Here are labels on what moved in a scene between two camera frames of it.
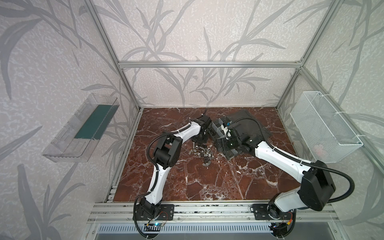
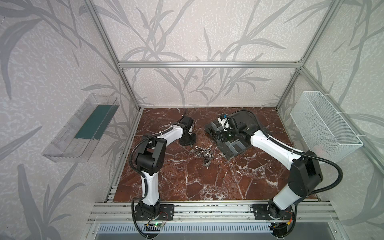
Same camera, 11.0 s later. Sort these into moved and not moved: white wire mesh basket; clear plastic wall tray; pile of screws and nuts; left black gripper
Moved: left black gripper
Not moved: pile of screws and nuts; white wire mesh basket; clear plastic wall tray
